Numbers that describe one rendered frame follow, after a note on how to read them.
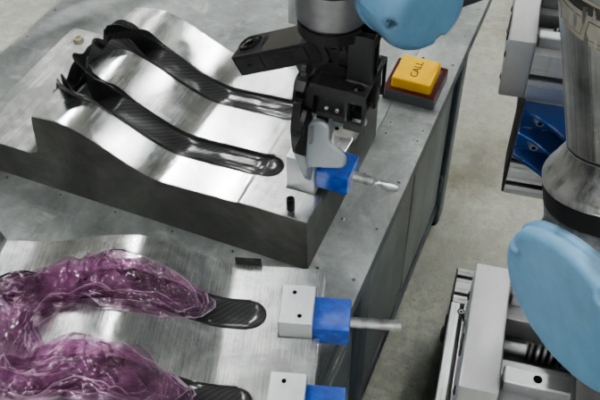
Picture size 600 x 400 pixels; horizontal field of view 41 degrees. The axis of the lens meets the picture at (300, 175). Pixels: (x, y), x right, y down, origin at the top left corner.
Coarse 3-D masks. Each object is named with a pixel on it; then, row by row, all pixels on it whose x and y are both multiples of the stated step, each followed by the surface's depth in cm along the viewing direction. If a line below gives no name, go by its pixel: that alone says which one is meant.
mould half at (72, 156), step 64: (64, 64) 120; (128, 64) 108; (0, 128) 110; (64, 128) 100; (128, 128) 103; (192, 128) 106; (256, 128) 106; (128, 192) 104; (192, 192) 99; (256, 192) 97
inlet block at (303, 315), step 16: (288, 288) 88; (304, 288) 88; (288, 304) 87; (304, 304) 87; (320, 304) 88; (336, 304) 88; (288, 320) 86; (304, 320) 86; (320, 320) 87; (336, 320) 87; (352, 320) 88; (368, 320) 88; (384, 320) 88; (288, 336) 87; (304, 336) 87; (320, 336) 87; (336, 336) 87
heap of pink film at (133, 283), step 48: (0, 288) 87; (48, 288) 87; (96, 288) 85; (144, 288) 86; (192, 288) 89; (0, 336) 82; (0, 384) 80; (48, 384) 78; (96, 384) 77; (144, 384) 79
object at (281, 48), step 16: (272, 32) 88; (288, 32) 86; (240, 48) 88; (256, 48) 87; (272, 48) 85; (288, 48) 84; (304, 48) 83; (240, 64) 88; (256, 64) 87; (272, 64) 86; (288, 64) 85
